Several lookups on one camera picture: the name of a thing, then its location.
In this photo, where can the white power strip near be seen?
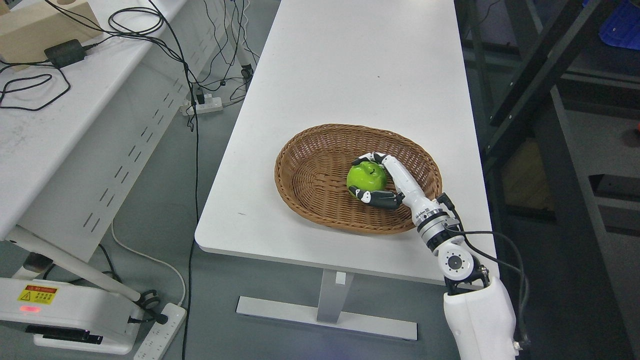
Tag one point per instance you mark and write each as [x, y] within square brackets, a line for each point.
[160, 336]

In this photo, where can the green apple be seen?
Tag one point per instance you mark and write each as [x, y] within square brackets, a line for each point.
[367, 176]

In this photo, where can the white table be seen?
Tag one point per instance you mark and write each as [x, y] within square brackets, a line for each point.
[390, 65]

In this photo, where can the black metal shelf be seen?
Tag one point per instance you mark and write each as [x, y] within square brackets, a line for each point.
[557, 116]

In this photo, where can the beige cardboard box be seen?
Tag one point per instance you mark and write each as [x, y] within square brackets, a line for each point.
[26, 32]

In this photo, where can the brown wicker basket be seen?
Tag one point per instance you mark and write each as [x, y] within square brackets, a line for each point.
[311, 169]

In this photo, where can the black power adapter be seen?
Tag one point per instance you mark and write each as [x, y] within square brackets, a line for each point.
[66, 53]

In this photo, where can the white power strip far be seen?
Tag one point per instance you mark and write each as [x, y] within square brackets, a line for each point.
[210, 104]

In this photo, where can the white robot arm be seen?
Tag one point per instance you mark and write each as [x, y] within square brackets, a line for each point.
[477, 306]

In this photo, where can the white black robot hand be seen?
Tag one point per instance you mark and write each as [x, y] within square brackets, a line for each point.
[409, 192]

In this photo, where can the white side desk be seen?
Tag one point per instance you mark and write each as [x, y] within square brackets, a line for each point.
[67, 169]

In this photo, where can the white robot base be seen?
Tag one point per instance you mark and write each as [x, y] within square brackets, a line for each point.
[104, 318]

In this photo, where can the blue plastic bin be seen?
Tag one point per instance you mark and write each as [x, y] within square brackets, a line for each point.
[622, 28]

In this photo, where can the white power strip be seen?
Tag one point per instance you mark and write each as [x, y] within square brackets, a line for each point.
[210, 104]
[160, 336]

